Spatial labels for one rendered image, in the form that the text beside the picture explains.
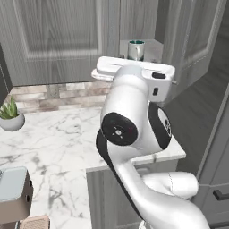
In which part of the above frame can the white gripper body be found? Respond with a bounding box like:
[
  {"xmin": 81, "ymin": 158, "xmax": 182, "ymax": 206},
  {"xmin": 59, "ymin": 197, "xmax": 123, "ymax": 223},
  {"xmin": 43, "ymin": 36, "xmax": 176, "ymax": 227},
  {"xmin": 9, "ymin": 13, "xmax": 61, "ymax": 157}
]
[{"xmin": 90, "ymin": 55, "xmax": 176, "ymax": 82}]

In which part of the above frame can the white mug with teal inside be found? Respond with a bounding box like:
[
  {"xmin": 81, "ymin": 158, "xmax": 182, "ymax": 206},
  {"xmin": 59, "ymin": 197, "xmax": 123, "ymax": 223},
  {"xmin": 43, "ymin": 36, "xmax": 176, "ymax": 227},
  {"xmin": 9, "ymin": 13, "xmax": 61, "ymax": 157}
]
[{"xmin": 128, "ymin": 39, "xmax": 146, "ymax": 62}]

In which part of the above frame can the grey base cabinet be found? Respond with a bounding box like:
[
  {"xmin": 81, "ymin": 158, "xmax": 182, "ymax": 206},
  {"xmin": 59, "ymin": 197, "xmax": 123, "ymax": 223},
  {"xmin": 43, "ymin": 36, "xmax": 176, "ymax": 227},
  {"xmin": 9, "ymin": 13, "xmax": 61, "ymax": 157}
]
[{"xmin": 86, "ymin": 159, "xmax": 181, "ymax": 229}]

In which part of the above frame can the tall grey cabinet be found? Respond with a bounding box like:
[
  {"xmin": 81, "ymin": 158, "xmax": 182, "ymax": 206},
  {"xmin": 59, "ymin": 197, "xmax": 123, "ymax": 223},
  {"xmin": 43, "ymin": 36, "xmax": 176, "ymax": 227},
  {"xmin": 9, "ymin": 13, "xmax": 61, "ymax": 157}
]
[{"xmin": 191, "ymin": 86, "xmax": 229, "ymax": 229}]

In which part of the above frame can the dark appliance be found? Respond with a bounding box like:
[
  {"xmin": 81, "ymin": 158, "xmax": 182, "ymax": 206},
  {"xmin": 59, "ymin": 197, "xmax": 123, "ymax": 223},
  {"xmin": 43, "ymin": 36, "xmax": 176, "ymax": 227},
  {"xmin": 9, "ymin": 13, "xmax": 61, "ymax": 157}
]
[{"xmin": 0, "ymin": 44, "xmax": 13, "ymax": 106}]

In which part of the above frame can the green plant in white pot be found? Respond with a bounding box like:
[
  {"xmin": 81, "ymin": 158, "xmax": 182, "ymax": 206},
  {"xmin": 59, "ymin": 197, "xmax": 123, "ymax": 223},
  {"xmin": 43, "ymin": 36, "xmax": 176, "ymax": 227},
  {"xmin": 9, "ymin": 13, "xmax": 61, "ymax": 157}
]
[{"xmin": 0, "ymin": 97, "xmax": 26, "ymax": 132}]

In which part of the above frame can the pink woven object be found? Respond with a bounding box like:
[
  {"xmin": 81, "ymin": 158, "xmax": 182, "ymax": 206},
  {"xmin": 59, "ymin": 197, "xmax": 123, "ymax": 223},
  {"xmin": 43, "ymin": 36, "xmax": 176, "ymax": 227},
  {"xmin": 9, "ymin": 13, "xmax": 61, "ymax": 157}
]
[{"xmin": 19, "ymin": 215, "xmax": 51, "ymax": 229}]

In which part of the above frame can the narrow grey wall cabinet door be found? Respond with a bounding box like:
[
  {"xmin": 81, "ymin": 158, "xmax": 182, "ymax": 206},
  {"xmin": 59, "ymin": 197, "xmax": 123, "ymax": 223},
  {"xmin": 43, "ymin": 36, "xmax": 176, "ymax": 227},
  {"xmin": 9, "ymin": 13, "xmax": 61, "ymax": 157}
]
[{"xmin": 103, "ymin": 0, "xmax": 160, "ymax": 59}]

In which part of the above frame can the grey panelled wall cabinet door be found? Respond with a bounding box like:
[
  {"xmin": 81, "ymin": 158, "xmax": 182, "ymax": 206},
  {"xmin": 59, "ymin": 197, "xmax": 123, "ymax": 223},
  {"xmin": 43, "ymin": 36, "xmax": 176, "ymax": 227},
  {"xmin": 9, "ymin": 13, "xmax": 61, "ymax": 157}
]
[{"xmin": 0, "ymin": 0, "xmax": 105, "ymax": 87}]

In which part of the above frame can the grey wall socket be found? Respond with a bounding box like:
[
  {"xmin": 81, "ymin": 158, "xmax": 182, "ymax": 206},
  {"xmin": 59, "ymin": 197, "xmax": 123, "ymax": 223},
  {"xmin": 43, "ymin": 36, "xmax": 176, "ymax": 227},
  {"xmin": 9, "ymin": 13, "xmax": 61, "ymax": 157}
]
[{"xmin": 46, "ymin": 84, "xmax": 61, "ymax": 99}]

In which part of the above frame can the open grey wall cabinet door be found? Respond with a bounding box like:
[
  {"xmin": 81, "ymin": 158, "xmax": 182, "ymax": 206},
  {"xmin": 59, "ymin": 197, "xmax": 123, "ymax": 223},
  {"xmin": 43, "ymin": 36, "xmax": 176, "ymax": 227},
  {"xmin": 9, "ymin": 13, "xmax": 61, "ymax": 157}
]
[{"xmin": 162, "ymin": 0, "xmax": 228, "ymax": 104}]

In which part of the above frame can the black cabinet handle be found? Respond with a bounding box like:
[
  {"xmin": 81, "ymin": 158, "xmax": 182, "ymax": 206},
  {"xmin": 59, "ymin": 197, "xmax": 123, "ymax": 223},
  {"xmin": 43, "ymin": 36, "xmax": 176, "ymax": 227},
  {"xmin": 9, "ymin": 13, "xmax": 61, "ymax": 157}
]
[{"xmin": 212, "ymin": 189, "xmax": 229, "ymax": 201}]

